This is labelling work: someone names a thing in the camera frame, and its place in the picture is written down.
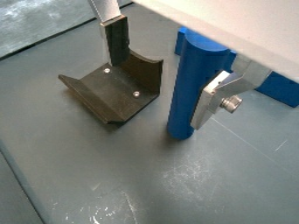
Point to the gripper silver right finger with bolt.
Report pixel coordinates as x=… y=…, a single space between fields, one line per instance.
x=220 y=93

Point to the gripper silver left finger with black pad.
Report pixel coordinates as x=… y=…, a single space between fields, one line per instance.
x=114 y=28

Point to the blue round cylinder peg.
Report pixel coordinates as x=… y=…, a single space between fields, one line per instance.
x=202 y=59

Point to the blue shape-sorting board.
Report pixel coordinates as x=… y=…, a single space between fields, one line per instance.
x=276 y=87

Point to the black curved peg holder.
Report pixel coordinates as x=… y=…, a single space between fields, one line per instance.
x=116 y=91

